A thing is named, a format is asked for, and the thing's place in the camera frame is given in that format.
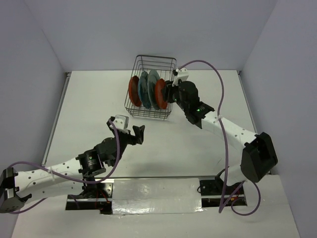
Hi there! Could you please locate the small orange scalloped plate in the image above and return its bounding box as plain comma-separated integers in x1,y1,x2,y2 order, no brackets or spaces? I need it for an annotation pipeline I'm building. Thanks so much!
155,78,168,110

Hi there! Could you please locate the light green plate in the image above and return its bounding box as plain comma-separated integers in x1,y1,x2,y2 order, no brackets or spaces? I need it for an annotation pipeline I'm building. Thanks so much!
148,69,160,110

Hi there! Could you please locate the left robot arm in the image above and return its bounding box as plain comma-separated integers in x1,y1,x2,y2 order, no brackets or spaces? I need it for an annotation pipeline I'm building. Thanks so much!
0,124,145,214

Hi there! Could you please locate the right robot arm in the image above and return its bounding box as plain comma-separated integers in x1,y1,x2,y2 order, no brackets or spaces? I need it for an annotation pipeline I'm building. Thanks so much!
161,81,278,194

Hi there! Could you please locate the teal embossed plate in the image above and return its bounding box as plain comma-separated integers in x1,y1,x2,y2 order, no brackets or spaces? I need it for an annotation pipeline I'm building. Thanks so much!
138,71,151,109

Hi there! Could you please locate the red plate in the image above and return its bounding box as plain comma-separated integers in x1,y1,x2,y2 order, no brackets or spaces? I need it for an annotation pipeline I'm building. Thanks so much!
128,75,142,107

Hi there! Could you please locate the silver foil cover panel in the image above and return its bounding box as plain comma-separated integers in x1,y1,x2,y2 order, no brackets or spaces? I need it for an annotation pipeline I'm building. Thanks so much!
112,178,203,215

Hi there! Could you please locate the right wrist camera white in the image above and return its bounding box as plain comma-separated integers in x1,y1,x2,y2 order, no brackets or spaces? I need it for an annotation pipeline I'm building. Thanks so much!
172,67,189,86

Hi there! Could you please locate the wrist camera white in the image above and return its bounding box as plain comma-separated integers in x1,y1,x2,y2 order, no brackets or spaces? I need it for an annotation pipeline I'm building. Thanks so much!
110,115,129,133
172,67,189,86

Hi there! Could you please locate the wire dish rack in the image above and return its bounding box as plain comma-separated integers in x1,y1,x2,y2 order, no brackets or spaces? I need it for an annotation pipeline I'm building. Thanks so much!
124,55,176,119

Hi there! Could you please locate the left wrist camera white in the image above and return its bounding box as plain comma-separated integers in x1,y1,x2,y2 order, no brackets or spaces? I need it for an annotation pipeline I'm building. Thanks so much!
110,115,129,133

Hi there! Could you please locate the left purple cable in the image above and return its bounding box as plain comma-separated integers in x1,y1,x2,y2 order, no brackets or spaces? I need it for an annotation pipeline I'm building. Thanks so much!
6,119,124,215

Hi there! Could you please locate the purple cable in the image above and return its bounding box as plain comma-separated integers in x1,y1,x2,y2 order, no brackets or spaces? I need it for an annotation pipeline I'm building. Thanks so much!
177,59,261,216
6,119,124,215

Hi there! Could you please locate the black mounting rail base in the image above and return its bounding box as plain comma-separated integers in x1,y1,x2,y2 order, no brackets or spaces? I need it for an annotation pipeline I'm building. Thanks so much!
65,175,248,216

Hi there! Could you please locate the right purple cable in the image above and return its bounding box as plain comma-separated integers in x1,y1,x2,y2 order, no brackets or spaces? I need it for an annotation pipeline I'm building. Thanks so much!
177,59,261,216

